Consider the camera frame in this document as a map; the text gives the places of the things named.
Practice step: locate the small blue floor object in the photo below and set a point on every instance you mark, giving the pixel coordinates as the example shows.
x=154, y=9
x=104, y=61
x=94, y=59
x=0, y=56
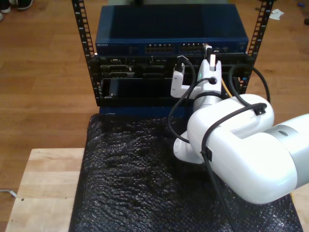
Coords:
x=300, y=4

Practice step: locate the crumpled white paper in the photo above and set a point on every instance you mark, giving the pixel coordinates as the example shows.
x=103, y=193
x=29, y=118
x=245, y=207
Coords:
x=276, y=14

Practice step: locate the black bubble wrap mat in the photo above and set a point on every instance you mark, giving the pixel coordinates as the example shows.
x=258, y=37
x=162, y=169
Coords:
x=132, y=181

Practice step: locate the black rack server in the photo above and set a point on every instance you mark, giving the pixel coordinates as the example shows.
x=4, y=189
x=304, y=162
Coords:
x=144, y=68

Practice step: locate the blue rack base plate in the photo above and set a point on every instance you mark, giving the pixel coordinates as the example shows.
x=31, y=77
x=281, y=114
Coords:
x=144, y=111

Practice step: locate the black rack shelf tray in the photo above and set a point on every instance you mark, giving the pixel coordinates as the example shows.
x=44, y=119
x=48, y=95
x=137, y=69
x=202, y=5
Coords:
x=140, y=96

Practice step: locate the dark shoe white sole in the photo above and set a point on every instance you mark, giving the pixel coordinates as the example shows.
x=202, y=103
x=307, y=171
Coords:
x=25, y=4

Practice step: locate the black perforated rack post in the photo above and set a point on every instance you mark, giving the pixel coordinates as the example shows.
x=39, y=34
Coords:
x=262, y=19
x=82, y=24

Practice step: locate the blue network switch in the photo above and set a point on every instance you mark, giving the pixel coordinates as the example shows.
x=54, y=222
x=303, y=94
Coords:
x=157, y=24

